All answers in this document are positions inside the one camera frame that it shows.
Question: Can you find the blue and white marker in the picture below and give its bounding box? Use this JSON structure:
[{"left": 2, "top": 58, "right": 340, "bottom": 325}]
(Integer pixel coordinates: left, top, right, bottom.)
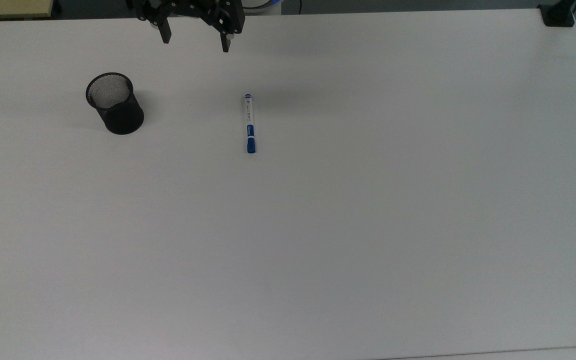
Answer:
[{"left": 243, "top": 93, "right": 257, "bottom": 155}]

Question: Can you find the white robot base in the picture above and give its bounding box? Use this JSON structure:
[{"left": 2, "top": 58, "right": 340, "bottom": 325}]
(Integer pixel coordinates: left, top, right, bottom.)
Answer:
[{"left": 243, "top": 0, "right": 285, "bottom": 16}]

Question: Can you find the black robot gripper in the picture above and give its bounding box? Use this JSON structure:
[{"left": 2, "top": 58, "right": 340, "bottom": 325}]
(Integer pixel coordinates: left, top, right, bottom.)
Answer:
[{"left": 134, "top": 0, "right": 246, "bottom": 53}]

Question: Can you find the yellow wooden table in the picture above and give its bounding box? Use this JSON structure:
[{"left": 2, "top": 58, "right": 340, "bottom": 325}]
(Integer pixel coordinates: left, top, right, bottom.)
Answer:
[{"left": 0, "top": 0, "right": 55, "bottom": 21}]

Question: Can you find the black mesh pen cup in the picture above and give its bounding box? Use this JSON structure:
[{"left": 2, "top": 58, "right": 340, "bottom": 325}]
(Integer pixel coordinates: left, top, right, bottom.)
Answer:
[{"left": 85, "top": 72, "right": 145, "bottom": 136}]

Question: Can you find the black square clamp mount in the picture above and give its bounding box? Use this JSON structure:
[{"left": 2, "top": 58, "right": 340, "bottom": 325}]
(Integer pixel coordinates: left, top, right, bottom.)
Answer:
[{"left": 538, "top": 0, "right": 576, "bottom": 28}]

